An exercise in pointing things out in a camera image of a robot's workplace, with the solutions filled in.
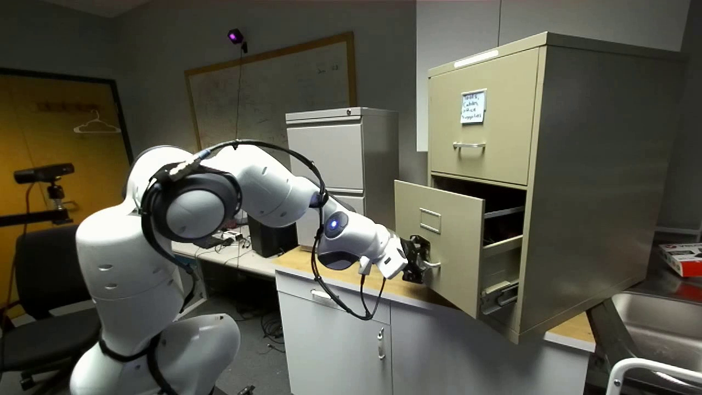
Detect black box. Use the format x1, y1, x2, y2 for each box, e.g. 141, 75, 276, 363
249, 217, 300, 259

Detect wire clothes hanger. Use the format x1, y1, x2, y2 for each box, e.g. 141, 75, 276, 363
71, 112, 126, 139

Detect white drawer label card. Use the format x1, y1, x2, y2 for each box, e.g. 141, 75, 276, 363
459, 89, 489, 127

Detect wooden countertop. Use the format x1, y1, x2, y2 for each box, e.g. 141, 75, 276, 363
272, 244, 599, 355

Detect white desk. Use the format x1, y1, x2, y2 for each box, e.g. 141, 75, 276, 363
170, 230, 283, 282

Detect silver base cabinet drawer handle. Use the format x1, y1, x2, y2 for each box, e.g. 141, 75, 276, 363
308, 288, 343, 306

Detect black camera on stand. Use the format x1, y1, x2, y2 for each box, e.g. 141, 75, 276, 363
11, 160, 77, 205

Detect orange door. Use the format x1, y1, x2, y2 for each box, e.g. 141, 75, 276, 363
0, 67, 136, 310

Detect beige labelled filing drawer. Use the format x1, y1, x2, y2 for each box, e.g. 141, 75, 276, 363
426, 47, 545, 189

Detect beige metal filing cabinet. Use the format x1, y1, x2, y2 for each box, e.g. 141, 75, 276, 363
426, 29, 690, 347

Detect wood framed whiteboard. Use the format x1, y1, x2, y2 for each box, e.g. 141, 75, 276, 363
183, 31, 360, 152

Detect silver cabinet door handle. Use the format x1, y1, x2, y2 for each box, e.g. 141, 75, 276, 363
373, 325, 389, 363

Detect black office chair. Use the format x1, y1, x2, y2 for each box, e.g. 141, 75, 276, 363
0, 223, 101, 391

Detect silver drawer pull handle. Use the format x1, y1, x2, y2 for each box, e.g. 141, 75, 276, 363
420, 257, 445, 283

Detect camera with purple light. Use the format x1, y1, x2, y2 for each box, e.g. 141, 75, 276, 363
227, 27, 251, 55

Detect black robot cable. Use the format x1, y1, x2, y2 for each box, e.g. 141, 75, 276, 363
138, 139, 390, 325

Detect beige filing cabinet drawer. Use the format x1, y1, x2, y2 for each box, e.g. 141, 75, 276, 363
394, 178, 530, 322

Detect small grey filing cabinet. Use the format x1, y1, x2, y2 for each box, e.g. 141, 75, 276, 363
283, 106, 403, 251

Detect red box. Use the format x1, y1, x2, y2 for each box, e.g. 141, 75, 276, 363
658, 239, 702, 282

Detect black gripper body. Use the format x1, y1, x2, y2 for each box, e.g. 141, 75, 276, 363
400, 233, 426, 285

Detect silver labelled drawer handle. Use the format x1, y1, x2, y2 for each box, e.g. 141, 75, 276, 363
449, 139, 489, 159

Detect grey base cabinet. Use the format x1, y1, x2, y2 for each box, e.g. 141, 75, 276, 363
274, 271, 590, 395

